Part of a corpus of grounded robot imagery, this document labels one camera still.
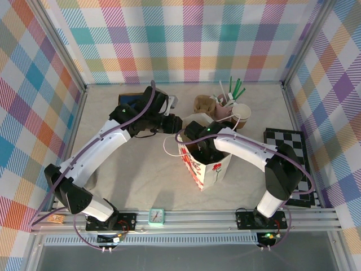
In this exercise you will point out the white flower paper bag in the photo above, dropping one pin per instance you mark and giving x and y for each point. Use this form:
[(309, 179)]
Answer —
[(211, 175)]

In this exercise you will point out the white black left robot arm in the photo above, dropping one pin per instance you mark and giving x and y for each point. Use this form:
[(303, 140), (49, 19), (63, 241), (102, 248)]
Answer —
[(93, 152)]

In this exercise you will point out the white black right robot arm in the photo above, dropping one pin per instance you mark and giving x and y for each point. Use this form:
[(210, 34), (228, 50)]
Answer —
[(242, 146)]

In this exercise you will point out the pink straw holder cup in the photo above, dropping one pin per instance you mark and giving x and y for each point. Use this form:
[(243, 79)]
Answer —
[(222, 111)]

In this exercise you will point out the cardboard napkin box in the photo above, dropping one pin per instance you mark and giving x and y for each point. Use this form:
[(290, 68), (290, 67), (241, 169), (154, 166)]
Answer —
[(127, 96)]

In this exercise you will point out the white wrapped straw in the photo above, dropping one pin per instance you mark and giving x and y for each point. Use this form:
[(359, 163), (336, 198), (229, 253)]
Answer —
[(230, 98), (222, 86), (213, 98)]

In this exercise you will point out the green wrapped straw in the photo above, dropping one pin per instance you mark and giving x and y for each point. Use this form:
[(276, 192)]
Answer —
[(237, 86), (230, 83), (241, 92)]

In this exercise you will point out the black grey chessboard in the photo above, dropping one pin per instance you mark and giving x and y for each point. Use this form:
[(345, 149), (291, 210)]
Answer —
[(290, 138)]

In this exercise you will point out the small teal clock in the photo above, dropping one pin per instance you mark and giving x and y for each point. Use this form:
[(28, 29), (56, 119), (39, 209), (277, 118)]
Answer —
[(156, 216)]

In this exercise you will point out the small circuit board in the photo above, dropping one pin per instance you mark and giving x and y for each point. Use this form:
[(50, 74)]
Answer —
[(110, 239), (268, 236)]

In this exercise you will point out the small orange packet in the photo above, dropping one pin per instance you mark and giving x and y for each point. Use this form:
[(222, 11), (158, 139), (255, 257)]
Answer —
[(56, 218)]

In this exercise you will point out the aluminium frame bar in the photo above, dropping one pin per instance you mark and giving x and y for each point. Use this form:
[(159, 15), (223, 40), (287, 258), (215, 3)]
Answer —
[(292, 113), (74, 132)]

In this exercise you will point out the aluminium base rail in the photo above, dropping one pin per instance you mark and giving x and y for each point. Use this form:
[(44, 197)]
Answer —
[(197, 217)]

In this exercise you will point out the aluminium frame post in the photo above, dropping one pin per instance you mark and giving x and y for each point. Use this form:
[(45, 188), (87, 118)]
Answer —
[(306, 42), (62, 48)]

